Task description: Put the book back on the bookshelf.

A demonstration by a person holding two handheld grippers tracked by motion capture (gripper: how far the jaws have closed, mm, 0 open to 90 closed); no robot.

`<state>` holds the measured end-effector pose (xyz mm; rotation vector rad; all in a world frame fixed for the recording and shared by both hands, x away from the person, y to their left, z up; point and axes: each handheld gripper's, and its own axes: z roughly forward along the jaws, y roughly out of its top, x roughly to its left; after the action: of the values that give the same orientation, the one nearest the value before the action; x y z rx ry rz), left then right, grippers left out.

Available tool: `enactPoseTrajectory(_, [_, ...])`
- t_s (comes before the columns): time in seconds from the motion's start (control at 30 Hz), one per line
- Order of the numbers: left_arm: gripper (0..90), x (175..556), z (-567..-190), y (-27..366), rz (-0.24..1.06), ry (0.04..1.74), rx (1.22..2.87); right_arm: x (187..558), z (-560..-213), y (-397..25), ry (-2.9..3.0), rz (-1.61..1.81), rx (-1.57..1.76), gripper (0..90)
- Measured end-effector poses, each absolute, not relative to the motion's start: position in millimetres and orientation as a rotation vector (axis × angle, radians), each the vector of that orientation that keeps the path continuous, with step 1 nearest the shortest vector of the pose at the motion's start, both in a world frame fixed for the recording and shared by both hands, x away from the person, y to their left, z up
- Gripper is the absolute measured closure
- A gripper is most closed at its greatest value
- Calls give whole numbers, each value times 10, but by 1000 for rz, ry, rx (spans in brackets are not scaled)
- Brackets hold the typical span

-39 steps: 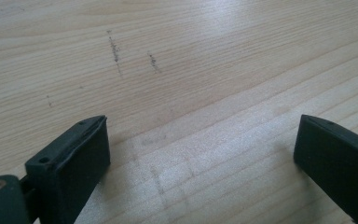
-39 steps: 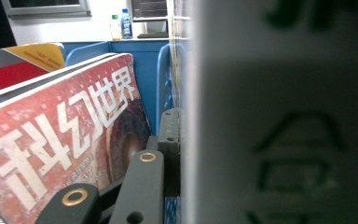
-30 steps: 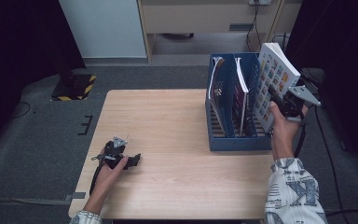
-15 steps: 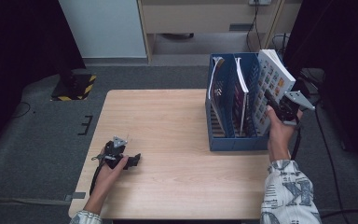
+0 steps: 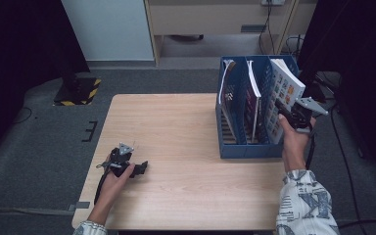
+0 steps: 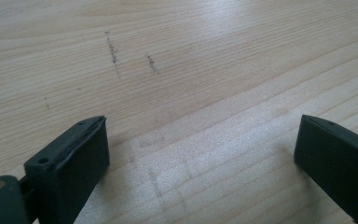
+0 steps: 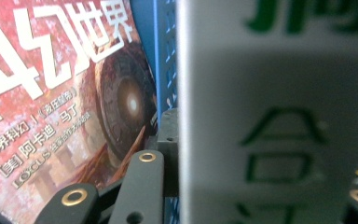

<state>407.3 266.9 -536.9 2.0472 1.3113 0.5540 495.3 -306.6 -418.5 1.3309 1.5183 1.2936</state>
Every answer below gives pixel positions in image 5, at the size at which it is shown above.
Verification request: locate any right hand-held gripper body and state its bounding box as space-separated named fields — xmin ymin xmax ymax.
xmin=288 ymin=96 xmax=329 ymax=133

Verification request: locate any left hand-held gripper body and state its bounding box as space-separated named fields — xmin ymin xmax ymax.
xmin=106 ymin=142 xmax=135 ymax=178

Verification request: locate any white colourful magazine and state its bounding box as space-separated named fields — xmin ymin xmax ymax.
xmin=263 ymin=58 xmax=306 ymax=145

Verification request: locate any blue file rack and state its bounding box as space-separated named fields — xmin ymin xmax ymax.
xmin=214 ymin=54 xmax=301 ymax=160

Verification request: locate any black magazine with red print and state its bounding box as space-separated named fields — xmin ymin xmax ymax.
xmin=219 ymin=58 xmax=243 ymax=145

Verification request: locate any person's right hand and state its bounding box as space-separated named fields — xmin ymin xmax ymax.
xmin=278 ymin=116 xmax=317 ymax=161

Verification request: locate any person's left hand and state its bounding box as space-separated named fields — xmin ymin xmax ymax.
xmin=101 ymin=160 xmax=136 ymax=205

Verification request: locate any grey tape piece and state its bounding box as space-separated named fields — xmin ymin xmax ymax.
xmin=68 ymin=201 xmax=91 ymax=212

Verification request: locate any dark curtain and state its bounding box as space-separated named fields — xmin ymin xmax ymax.
xmin=297 ymin=0 xmax=376 ymax=187
xmin=0 ymin=0 xmax=91 ymax=167

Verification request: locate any dark flat round object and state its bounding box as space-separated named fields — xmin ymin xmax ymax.
xmin=169 ymin=33 xmax=205 ymax=42

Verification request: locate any white panel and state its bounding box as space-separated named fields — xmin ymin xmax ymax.
xmin=61 ymin=0 xmax=155 ymax=62

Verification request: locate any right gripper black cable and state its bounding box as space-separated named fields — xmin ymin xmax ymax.
xmin=305 ymin=129 xmax=318 ymax=170

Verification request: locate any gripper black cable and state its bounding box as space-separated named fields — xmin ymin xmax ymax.
xmin=305 ymin=129 xmax=318 ymax=170
xmin=93 ymin=156 xmax=113 ymax=206

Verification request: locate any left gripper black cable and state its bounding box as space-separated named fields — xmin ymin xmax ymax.
xmin=93 ymin=156 xmax=113 ymax=206

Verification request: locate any long black floor cable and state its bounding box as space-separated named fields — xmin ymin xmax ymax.
xmin=330 ymin=106 xmax=370 ymax=235

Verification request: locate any black socket cable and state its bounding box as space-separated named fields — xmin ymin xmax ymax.
xmin=258 ymin=3 xmax=276 ymax=56

